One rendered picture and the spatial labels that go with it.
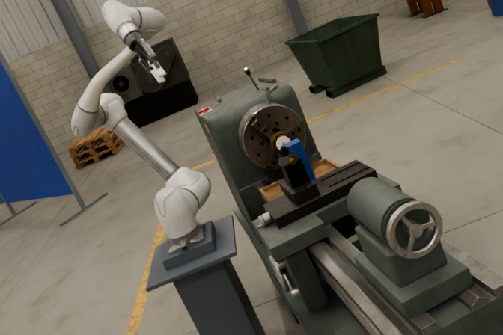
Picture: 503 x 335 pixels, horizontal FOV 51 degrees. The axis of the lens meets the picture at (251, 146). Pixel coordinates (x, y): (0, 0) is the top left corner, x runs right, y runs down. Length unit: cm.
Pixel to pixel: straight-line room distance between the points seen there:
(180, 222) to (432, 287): 136
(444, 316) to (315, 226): 62
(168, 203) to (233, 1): 1024
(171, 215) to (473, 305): 144
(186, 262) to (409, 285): 129
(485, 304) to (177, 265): 147
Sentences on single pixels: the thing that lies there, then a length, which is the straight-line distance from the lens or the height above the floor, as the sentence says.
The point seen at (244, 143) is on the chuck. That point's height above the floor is 112.
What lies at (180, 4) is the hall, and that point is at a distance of 1249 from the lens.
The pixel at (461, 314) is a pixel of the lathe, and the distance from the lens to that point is 146.
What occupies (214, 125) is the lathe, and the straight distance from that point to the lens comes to 261.
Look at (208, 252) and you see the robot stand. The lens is 247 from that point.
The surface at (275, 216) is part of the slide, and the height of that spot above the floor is 97.
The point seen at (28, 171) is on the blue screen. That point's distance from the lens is 799.
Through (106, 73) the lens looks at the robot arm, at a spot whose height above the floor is 167.
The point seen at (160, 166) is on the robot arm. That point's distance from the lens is 264.
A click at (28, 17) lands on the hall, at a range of 1331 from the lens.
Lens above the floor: 176
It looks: 15 degrees down
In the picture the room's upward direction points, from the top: 23 degrees counter-clockwise
